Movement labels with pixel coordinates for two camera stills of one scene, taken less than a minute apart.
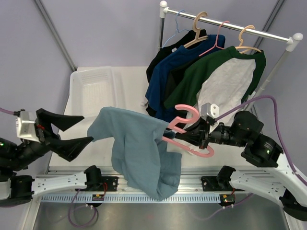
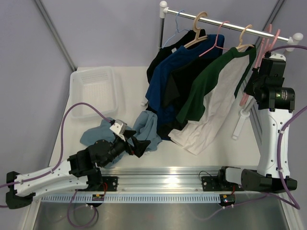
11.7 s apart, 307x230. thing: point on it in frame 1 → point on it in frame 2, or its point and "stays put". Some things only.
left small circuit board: (98, 197) stays put
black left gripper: (69, 148) → (140, 146)
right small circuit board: (225, 200) stays put
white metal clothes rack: (292, 41) stays put
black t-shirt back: (167, 50) stays put
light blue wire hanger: (177, 28) stays put
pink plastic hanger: (180, 120) → (269, 39)
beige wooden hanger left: (194, 26) stays put
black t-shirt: (173, 75) → (183, 79)
